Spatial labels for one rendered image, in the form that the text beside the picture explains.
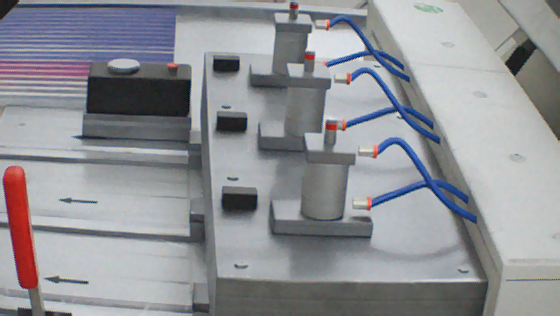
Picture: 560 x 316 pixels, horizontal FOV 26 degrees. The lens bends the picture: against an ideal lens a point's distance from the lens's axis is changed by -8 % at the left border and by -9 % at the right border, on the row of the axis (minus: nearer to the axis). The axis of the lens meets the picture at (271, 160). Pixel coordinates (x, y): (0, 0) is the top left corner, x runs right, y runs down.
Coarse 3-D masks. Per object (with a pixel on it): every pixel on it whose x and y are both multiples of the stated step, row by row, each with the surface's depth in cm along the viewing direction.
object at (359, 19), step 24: (24, 0) 119; (48, 0) 119; (72, 0) 119; (96, 0) 120; (120, 0) 120; (144, 0) 120; (168, 0) 121; (192, 0) 121; (216, 0) 122; (360, 24) 122
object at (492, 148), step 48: (384, 0) 101; (432, 0) 103; (384, 48) 95; (432, 48) 89; (480, 48) 91; (432, 96) 79; (480, 96) 80; (432, 144) 76; (480, 144) 72; (528, 144) 73; (480, 192) 65; (528, 192) 66; (480, 240) 63; (528, 240) 60; (528, 288) 58
